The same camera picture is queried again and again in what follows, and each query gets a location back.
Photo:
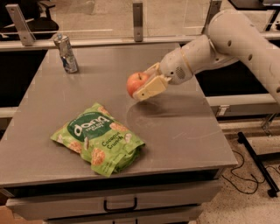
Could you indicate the grey drawer with black handle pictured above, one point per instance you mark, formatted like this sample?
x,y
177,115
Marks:
x,y
115,200

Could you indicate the middle metal rail bracket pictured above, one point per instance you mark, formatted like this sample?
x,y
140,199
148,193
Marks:
x,y
138,28

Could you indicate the left metal rail bracket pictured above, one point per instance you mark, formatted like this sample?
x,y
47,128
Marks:
x,y
25,35

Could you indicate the right metal rail bracket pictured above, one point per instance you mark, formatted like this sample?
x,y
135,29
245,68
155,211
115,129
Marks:
x,y
214,8

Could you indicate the silver drink can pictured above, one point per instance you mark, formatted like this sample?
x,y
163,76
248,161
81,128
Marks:
x,y
66,53

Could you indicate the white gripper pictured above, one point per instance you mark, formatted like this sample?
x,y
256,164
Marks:
x,y
174,66

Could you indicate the metal rail bracket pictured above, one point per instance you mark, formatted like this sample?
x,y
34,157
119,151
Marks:
x,y
214,8
138,28
25,35

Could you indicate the red apple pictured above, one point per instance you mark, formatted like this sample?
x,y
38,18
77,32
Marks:
x,y
135,81

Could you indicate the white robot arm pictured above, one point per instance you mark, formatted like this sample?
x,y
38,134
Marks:
x,y
230,37

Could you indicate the lower grey drawer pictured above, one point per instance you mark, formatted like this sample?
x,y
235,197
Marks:
x,y
166,215

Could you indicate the black floor stand bar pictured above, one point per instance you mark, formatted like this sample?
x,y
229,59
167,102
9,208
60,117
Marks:
x,y
273,188

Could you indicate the green rice chip bag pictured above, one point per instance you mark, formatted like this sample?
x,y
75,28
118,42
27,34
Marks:
x,y
101,140

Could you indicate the black office chair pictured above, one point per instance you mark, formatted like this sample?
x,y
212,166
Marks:
x,y
37,15

